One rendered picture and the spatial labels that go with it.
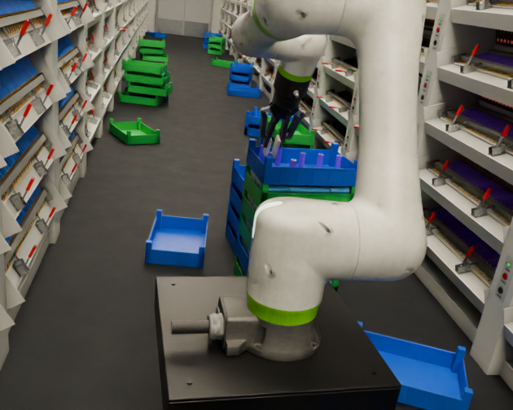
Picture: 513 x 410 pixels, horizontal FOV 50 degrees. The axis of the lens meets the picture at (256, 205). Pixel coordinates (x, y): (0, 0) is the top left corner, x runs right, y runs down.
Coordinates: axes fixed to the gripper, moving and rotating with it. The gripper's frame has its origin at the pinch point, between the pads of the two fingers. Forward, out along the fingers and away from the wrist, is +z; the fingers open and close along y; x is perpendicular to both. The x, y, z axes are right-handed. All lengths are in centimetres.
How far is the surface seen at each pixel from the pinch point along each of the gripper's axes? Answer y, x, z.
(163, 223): -24, 24, 63
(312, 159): 18.3, 7.4, 11.1
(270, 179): -1.7, -10.5, 3.1
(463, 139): 61, -2, -8
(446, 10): 63, 40, -30
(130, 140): -31, 129, 111
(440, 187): 63, -3, 12
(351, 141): 71, 73, 58
